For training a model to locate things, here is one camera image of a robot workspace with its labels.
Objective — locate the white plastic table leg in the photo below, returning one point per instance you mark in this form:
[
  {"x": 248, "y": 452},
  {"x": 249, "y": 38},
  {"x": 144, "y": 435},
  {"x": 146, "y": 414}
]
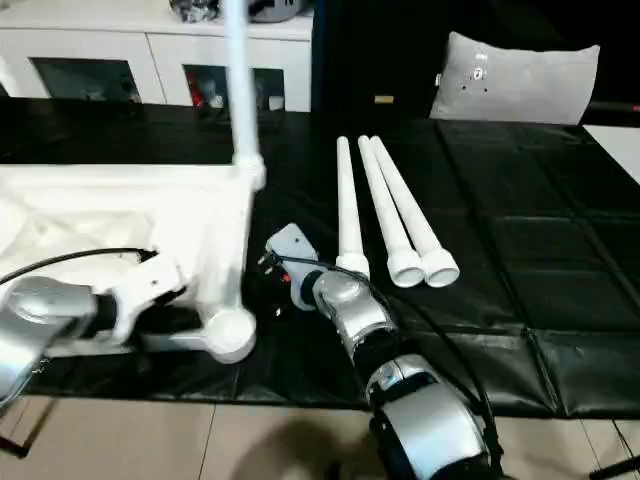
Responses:
[
  {"x": 420, "y": 225},
  {"x": 349, "y": 210},
  {"x": 242, "y": 100},
  {"x": 390, "y": 215}
]

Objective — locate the white plastic table top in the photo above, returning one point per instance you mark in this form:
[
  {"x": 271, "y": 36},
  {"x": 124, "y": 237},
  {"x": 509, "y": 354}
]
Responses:
[{"x": 100, "y": 210}]

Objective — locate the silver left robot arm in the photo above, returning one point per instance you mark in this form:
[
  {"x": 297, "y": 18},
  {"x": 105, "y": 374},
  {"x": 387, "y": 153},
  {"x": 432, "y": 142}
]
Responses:
[{"x": 45, "y": 310}]

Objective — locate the black quilted mat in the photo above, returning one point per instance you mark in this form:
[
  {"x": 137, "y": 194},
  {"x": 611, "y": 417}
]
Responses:
[{"x": 525, "y": 225}]

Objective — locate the black cabinet with gold label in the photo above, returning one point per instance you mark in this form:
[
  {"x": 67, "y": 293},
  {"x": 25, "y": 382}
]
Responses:
[{"x": 380, "y": 50}]

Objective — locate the white sideboard with glass doors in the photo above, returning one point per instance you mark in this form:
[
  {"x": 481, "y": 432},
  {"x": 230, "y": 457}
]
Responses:
[{"x": 150, "y": 50}]

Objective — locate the grey helmet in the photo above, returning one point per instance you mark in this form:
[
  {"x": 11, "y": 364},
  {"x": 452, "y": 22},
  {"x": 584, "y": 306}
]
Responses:
[{"x": 277, "y": 10}]

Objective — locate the grey cushion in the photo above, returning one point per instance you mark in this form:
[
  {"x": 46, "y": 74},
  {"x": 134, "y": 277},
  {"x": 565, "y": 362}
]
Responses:
[{"x": 515, "y": 80}]

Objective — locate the white flat panel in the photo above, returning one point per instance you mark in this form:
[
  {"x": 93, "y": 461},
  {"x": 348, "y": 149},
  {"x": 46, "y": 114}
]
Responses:
[{"x": 617, "y": 150}]

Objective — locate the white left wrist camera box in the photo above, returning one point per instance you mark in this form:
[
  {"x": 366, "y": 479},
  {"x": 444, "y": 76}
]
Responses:
[{"x": 150, "y": 285}]

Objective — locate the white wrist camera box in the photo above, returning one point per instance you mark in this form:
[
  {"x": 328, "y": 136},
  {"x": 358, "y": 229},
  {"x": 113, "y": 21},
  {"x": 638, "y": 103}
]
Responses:
[
  {"x": 295, "y": 250},
  {"x": 150, "y": 285}
]

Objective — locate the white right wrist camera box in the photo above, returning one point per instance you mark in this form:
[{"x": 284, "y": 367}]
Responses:
[{"x": 295, "y": 250}]

